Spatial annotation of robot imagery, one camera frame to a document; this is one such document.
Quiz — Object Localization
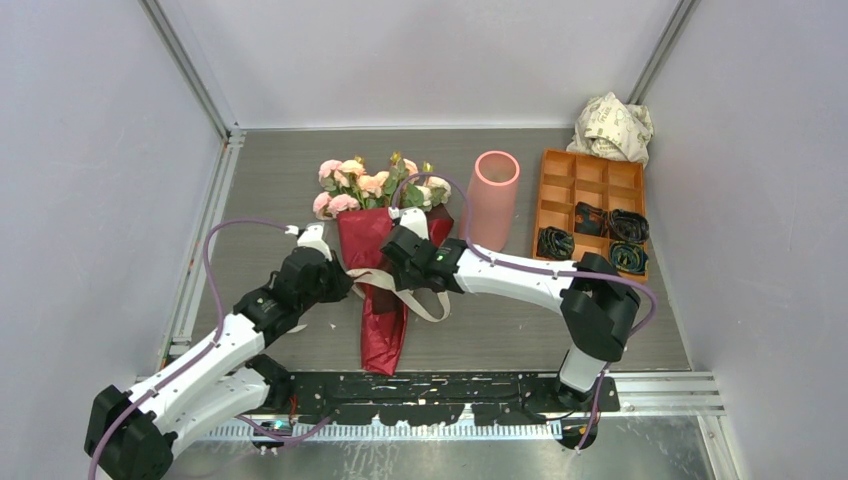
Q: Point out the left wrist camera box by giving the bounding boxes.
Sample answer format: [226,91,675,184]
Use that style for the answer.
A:
[297,222,333,260]

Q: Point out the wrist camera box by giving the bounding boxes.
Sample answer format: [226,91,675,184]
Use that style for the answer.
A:
[388,207,429,240]
[297,222,333,260]

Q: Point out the dark rolled tie middle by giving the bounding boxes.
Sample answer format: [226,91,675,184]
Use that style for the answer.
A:
[574,202,609,238]

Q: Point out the dark rolled tie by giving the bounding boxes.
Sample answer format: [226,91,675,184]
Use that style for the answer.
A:
[536,226,575,261]
[574,202,609,238]
[608,241,650,276]
[606,209,650,244]

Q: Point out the cream printed ribbon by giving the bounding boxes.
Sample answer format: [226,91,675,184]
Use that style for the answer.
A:
[284,267,452,334]

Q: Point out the dark rolled tie upper right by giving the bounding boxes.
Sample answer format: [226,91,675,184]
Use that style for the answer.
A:
[606,209,650,244]

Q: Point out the dark rolled tie lower right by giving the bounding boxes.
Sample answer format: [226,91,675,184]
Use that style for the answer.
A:
[608,241,650,276]

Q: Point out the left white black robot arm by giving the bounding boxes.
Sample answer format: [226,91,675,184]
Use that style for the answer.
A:
[84,246,352,479]

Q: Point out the orange compartment tray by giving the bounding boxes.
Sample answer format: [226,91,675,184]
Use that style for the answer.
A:
[532,149,651,284]

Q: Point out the pink cylindrical vase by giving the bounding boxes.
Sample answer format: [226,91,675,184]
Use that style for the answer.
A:
[459,151,520,252]

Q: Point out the pink flower bunch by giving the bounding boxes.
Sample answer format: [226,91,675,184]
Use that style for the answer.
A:
[312,152,452,220]

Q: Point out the crumpled printed paper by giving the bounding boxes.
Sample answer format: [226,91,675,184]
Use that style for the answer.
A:
[566,92,655,166]

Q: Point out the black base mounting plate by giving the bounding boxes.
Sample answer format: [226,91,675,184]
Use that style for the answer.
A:
[257,371,620,427]

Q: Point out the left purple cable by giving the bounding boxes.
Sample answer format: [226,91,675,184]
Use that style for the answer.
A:
[87,219,306,480]

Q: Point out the dark rolled tie left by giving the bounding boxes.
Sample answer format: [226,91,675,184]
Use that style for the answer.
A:
[536,226,575,261]

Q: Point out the red wrapping paper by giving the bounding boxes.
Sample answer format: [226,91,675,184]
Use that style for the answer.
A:
[337,207,414,376]

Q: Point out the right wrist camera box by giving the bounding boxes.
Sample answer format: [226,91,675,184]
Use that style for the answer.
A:
[388,207,429,240]

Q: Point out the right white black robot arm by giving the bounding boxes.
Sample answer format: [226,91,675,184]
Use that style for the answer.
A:
[380,226,641,411]

